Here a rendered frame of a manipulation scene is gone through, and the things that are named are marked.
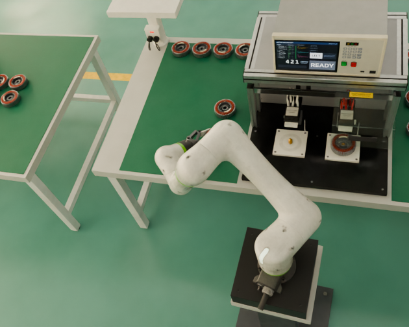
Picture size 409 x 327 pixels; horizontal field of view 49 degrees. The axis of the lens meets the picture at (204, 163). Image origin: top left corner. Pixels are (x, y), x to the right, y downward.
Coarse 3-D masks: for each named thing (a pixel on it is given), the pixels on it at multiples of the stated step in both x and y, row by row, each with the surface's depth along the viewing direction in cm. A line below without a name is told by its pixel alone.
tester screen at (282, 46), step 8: (280, 48) 184; (288, 48) 183; (296, 48) 182; (304, 48) 181; (312, 48) 180; (320, 48) 179; (328, 48) 178; (336, 48) 177; (280, 56) 188; (288, 56) 187; (296, 56) 186; (304, 56) 185; (336, 56) 181; (280, 64) 191; (288, 64) 190; (296, 64) 189; (304, 64) 188
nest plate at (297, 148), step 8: (280, 136) 217; (288, 136) 217; (296, 136) 216; (304, 136) 215; (280, 144) 215; (288, 144) 214; (296, 144) 213; (304, 144) 213; (280, 152) 212; (288, 152) 211; (296, 152) 211; (304, 152) 210
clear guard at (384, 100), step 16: (336, 96) 189; (384, 96) 185; (336, 112) 185; (352, 112) 183; (368, 112) 182; (384, 112) 180; (336, 128) 181; (352, 128) 180; (368, 128) 178; (384, 128) 176; (336, 144) 182; (352, 144) 181; (368, 144) 179; (384, 144) 177
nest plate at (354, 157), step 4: (328, 136) 213; (328, 140) 211; (328, 144) 210; (328, 148) 209; (356, 148) 206; (328, 152) 208; (332, 152) 207; (356, 152) 205; (328, 156) 206; (332, 156) 206; (336, 156) 206; (340, 156) 205; (344, 156) 205; (348, 156) 205; (352, 156) 204; (356, 156) 204; (332, 160) 206; (336, 160) 206; (340, 160) 205; (344, 160) 204; (348, 160) 204; (352, 160) 203; (356, 160) 203
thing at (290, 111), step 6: (294, 102) 213; (300, 102) 212; (288, 108) 208; (294, 108) 208; (300, 108) 210; (288, 114) 206; (294, 114) 206; (288, 120) 208; (294, 120) 207; (288, 126) 208; (294, 126) 207
